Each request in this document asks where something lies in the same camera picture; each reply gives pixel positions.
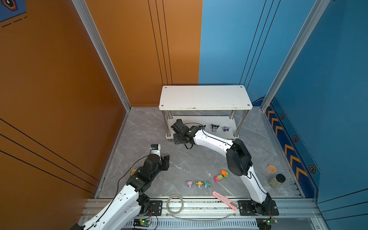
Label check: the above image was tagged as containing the green circuit board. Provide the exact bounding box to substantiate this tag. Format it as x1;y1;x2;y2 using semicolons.
256;218;278;230
133;219;152;229

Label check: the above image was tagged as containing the orange tape roll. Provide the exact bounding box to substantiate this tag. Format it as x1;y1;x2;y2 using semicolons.
266;164;277;174

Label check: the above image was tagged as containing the left green circuit board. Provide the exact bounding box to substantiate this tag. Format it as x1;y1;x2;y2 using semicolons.
133;219;152;229

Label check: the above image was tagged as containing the orange green toy car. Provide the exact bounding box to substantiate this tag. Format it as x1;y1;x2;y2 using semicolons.
221;170;229;178

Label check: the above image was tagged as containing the pink toy car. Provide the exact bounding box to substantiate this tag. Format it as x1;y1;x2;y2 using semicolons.
214;174;224;183

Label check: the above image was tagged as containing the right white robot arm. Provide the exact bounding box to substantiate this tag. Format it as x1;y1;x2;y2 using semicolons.
171;119;279;216

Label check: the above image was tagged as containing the black round cap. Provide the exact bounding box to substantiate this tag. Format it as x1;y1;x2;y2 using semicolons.
268;173;286;188

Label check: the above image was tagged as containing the white two-tier shelf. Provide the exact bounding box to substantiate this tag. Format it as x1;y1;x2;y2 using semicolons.
159;85;253;141

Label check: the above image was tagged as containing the clear coiled tube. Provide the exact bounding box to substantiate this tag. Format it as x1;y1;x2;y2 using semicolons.
163;194;237;222

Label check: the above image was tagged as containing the yellow small figurine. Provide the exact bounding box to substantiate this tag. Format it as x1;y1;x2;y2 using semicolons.
196;181;204;188

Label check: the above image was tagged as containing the right green circuit board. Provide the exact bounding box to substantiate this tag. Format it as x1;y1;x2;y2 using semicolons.
256;218;278;230

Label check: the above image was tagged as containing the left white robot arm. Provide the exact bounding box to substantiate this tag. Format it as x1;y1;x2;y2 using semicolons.
71;153;170;230

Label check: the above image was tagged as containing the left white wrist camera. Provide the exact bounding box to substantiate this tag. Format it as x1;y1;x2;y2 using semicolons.
150;144;161;157

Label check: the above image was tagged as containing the pink utility knife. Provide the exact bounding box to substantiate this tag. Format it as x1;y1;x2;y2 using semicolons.
212;191;238;211

